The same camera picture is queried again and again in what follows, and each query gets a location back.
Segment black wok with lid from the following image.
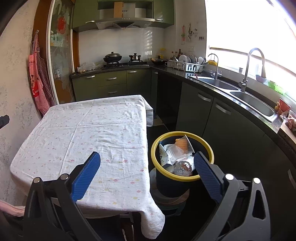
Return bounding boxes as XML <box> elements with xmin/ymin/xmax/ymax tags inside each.
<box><xmin>103</xmin><ymin>52</ymin><xmax>122</xmax><ymax>64</ymax></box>

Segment pink jacket sleeve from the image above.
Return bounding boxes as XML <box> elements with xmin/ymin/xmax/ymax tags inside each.
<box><xmin>0</xmin><ymin>200</ymin><xmax>26</xmax><ymax>217</ymax></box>

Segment clear plastic bottle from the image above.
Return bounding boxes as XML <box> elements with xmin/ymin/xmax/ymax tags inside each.
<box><xmin>173</xmin><ymin>159</ymin><xmax>195</xmax><ymax>177</ymax></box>

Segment white dish rack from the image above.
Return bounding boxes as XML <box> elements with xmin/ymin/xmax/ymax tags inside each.
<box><xmin>165</xmin><ymin>55</ymin><xmax>208</xmax><ymax>73</ymax></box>

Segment red checked apron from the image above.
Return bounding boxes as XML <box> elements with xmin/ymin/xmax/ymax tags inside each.
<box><xmin>29</xmin><ymin>30</ymin><xmax>54</xmax><ymax>116</ymax></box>

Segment tall chrome faucet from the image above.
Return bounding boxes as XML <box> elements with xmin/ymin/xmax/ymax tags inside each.
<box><xmin>238</xmin><ymin>47</ymin><xmax>267</xmax><ymax>93</ymax></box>

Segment green lower cabinets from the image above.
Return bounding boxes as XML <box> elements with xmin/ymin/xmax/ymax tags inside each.
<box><xmin>71</xmin><ymin>67</ymin><xmax>295</xmax><ymax>240</ymax></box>

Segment round stool under bin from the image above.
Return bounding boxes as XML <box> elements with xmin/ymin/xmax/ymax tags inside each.
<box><xmin>149</xmin><ymin>168</ymin><xmax>190</xmax><ymax>210</ymax></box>

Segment red container on counter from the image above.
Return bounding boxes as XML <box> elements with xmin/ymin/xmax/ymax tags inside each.
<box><xmin>274</xmin><ymin>98</ymin><xmax>291</xmax><ymax>116</ymax></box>

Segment green upper cabinets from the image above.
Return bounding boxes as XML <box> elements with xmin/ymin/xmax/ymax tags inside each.
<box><xmin>72</xmin><ymin>1</ymin><xmax>175</xmax><ymax>32</ymax></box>

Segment stainless steel sink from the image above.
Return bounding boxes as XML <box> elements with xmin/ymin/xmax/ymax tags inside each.
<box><xmin>190</xmin><ymin>76</ymin><xmax>278</xmax><ymax>123</ymax></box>

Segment white floral tablecloth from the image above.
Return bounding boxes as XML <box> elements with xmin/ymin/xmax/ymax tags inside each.
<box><xmin>10</xmin><ymin>95</ymin><xmax>165</xmax><ymax>239</ymax></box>

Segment green cabinets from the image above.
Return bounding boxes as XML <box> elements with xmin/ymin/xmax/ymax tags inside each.
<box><xmin>71</xmin><ymin>67</ymin><xmax>295</xmax><ymax>240</ymax></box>
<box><xmin>72</xmin><ymin>1</ymin><xmax>175</xmax><ymax>32</ymax></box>

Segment steel range hood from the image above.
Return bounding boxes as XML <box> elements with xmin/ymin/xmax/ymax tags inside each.
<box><xmin>85</xmin><ymin>1</ymin><xmax>156</xmax><ymax>31</ymax></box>

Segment small chrome faucet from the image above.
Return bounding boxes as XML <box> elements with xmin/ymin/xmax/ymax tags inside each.
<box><xmin>207</xmin><ymin>53</ymin><xmax>222</xmax><ymax>80</ymax></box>

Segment glass sliding door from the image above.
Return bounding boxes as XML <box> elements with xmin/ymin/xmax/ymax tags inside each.
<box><xmin>46</xmin><ymin>0</ymin><xmax>75</xmax><ymax>104</ymax></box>

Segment white paper towel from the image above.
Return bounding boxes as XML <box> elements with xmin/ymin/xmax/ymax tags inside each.
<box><xmin>165</xmin><ymin>143</ymin><xmax>194</xmax><ymax>163</ymax></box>

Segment small steel pot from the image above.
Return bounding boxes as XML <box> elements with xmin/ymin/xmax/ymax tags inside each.
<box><xmin>129</xmin><ymin>53</ymin><xmax>141</xmax><ymax>62</ymax></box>

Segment orange waffle snack wrapper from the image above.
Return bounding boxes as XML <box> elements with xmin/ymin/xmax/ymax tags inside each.
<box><xmin>175</xmin><ymin>135</ymin><xmax>194</xmax><ymax>154</ymax></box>

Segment black frying pan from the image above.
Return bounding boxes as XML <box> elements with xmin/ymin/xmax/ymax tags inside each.
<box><xmin>151</xmin><ymin>58</ymin><xmax>167</xmax><ymax>67</ymax></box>

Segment blue trash bin yellow rim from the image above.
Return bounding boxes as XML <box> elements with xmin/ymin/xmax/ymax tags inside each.
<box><xmin>151</xmin><ymin>131</ymin><xmax>214</xmax><ymax>197</ymax></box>

